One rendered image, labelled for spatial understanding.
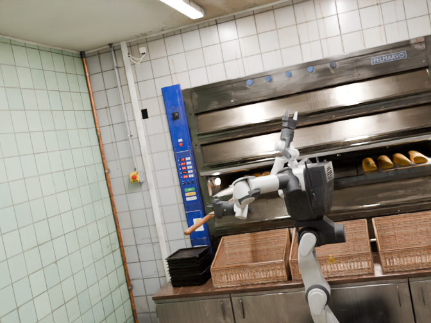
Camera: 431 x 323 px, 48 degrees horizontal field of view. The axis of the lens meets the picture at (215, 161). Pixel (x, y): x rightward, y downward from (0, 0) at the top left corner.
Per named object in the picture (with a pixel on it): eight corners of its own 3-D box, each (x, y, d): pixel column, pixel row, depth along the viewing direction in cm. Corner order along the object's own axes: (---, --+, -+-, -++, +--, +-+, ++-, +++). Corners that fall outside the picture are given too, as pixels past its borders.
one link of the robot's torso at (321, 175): (342, 208, 297) (332, 152, 295) (331, 222, 267) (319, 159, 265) (296, 213, 310) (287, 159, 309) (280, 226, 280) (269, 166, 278)
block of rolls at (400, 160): (362, 164, 435) (361, 157, 434) (418, 155, 421) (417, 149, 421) (363, 172, 377) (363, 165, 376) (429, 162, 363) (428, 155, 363)
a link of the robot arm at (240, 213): (225, 215, 282) (240, 215, 275) (228, 198, 286) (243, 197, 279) (236, 221, 290) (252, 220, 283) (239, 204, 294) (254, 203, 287)
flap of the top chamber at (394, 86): (198, 136, 394) (196, 113, 400) (432, 91, 344) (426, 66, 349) (197, 134, 390) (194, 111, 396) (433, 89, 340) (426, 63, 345)
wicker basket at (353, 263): (299, 260, 382) (293, 226, 380) (372, 253, 365) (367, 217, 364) (291, 281, 335) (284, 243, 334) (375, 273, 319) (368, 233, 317)
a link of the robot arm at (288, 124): (301, 121, 322) (298, 138, 321) (292, 121, 330) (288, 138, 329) (288, 116, 315) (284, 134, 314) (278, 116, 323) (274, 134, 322)
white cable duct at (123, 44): (172, 305, 417) (120, 41, 405) (177, 304, 416) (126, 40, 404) (171, 306, 415) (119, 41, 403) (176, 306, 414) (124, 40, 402)
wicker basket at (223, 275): (228, 268, 398) (221, 236, 396) (295, 261, 383) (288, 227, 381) (212, 289, 351) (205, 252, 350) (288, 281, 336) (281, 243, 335)
